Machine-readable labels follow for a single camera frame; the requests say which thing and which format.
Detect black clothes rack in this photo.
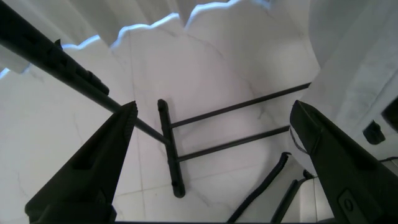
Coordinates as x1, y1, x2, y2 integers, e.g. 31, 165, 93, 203
0, 0, 386, 199

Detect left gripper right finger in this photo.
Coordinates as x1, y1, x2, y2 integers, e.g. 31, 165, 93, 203
289, 99, 398, 223

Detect white curtain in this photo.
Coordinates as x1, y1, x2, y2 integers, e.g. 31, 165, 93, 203
0, 0, 271, 74

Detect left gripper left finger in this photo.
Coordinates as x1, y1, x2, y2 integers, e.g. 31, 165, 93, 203
24, 100, 139, 223

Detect pale grey shorts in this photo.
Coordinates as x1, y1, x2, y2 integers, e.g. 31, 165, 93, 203
287, 0, 398, 175

